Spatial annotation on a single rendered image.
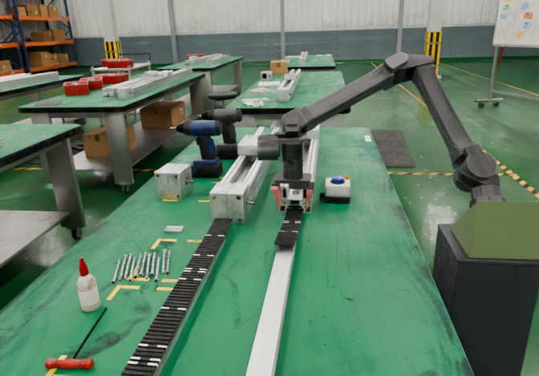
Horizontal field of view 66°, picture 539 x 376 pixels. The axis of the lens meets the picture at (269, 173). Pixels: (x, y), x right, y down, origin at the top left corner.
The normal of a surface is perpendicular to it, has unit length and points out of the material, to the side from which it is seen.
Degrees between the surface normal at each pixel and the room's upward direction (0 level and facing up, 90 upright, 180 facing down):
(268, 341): 0
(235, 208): 90
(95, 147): 90
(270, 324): 0
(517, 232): 90
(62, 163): 90
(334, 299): 0
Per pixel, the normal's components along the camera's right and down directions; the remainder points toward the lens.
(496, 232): -0.11, 0.33
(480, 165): -0.04, -0.42
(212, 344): -0.03, -0.94
